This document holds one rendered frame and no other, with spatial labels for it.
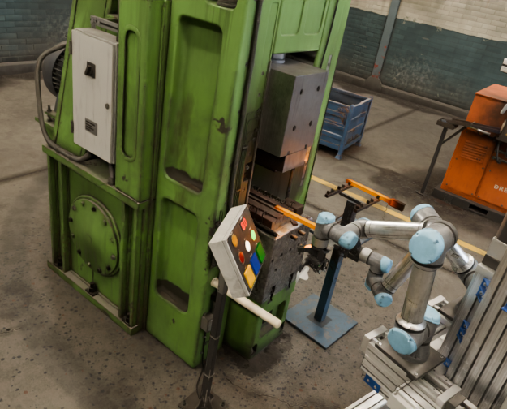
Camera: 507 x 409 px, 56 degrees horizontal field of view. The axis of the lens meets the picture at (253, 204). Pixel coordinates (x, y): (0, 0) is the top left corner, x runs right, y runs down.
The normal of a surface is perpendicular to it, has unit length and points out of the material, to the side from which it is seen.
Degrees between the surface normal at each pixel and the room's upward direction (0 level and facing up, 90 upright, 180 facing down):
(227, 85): 89
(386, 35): 90
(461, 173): 90
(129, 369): 0
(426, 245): 82
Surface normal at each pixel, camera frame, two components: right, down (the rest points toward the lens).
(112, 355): 0.15, -0.87
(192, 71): -0.62, 0.27
